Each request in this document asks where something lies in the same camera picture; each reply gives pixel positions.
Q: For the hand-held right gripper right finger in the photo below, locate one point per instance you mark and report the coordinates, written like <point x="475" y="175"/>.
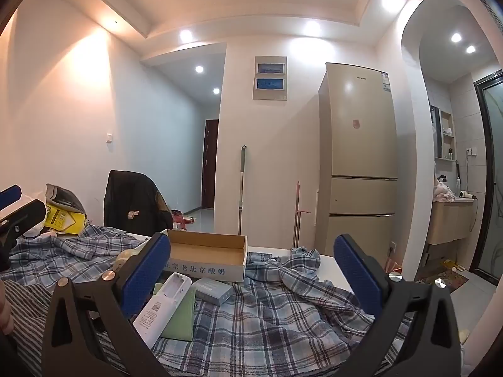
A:
<point x="357" y="279"/>

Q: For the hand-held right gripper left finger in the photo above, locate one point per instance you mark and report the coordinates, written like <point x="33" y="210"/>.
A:
<point x="143" y="279"/>

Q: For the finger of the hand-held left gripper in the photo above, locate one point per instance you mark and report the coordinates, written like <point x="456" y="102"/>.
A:
<point x="10" y="196"/>
<point x="25" y="216"/>

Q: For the white remote control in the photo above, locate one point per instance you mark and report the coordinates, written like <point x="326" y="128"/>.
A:
<point x="157" y="314"/>

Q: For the green card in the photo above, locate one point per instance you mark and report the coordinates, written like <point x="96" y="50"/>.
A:
<point x="180" y="322"/>

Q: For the shallow cardboard box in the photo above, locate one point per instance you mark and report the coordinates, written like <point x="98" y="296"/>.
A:
<point x="204" y="250"/>

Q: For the small grey box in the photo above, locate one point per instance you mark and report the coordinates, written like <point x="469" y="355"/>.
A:
<point x="212" y="291"/>

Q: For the person's left hand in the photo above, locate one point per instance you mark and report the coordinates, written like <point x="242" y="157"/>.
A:
<point x="4" y="310"/>

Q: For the clear tape roll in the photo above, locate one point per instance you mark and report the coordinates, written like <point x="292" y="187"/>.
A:
<point x="126" y="260"/>

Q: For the yellow box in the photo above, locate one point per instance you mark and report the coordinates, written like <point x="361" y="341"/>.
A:
<point x="65" y="220"/>

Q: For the grey bag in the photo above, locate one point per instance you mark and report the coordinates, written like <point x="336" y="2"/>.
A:
<point x="65" y="196"/>

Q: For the red box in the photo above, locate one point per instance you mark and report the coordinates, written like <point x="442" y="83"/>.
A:
<point x="181" y="219"/>

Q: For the beige refrigerator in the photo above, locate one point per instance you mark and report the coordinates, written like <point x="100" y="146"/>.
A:
<point x="361" y="204"/>

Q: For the patterned floor mat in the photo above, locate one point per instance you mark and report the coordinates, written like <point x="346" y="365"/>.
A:
<point x="446" y="279"/>

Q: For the red broom with dustpan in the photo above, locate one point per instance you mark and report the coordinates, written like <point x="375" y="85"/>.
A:
<point x="298" y="208"/>

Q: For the blue plaid shirt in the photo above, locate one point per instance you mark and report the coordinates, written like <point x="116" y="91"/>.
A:
<point x="275" y="322"/>

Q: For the beige vanity cabinet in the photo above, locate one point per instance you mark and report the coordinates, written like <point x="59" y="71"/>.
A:
<point x="452" y="220"/>

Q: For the pile of pink clothes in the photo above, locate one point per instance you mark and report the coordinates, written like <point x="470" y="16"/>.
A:
<point x="443" y="193"/>

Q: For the dark brown door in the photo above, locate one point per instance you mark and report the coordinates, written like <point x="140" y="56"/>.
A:
<point x="210" y="165"/>

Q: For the grey mop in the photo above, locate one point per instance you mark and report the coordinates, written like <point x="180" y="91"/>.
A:
<point x="241" y="188"/>

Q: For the hair dryer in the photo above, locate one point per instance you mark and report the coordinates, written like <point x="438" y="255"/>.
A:
<point x="467" y="194"/>

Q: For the bathroom mirror cabinet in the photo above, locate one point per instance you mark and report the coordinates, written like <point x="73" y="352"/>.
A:
<point x="446" y="133"/>

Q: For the black framed glass door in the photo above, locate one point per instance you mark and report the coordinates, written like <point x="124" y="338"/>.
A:
<point x="487" y="165"/>

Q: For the wall light switch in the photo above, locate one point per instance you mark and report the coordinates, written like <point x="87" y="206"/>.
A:
<point x="109" y="138"/>

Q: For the wall electrical panel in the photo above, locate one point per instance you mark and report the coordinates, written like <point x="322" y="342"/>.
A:
<point x="270" y="78"/>

